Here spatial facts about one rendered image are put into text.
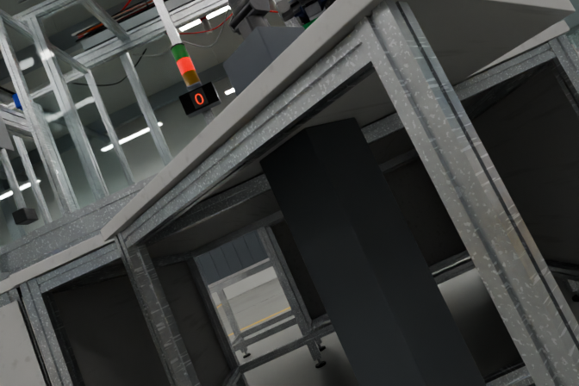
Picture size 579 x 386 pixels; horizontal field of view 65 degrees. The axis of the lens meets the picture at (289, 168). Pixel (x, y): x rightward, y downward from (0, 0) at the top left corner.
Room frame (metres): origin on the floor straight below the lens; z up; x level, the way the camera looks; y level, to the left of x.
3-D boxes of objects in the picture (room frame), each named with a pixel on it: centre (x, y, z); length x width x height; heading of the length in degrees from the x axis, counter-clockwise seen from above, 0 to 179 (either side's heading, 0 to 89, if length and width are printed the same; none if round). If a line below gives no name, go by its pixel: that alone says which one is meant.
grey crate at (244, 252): (3.42, 0.58, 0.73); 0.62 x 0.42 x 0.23; 89
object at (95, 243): (1.81, -0.02, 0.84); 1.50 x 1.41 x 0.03; 89
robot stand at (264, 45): (0.95, -0.06, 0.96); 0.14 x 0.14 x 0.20; 44
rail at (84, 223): (1.21, 0.27, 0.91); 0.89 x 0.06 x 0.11; 89
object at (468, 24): (0.99, -0.10, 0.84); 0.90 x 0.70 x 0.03; 44
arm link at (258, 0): (0.96, -0.06, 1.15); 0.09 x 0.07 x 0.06; 48
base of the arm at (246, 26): (0.95, -0.06, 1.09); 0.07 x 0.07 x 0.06; 44
